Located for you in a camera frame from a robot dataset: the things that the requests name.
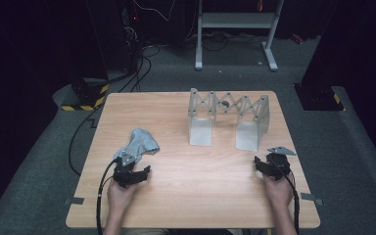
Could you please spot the person's left hand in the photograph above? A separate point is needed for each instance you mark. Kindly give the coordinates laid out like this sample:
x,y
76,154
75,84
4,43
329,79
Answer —
x,y
120,196

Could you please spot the person's right hand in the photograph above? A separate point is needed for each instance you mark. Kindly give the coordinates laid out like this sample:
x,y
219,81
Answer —
x,y
279,192

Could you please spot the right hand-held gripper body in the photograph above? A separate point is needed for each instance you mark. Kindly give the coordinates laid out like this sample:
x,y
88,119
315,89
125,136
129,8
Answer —
x,y
279,166

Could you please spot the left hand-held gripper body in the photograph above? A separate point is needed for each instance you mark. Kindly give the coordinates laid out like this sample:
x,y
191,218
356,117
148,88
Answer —
x,y
125,174

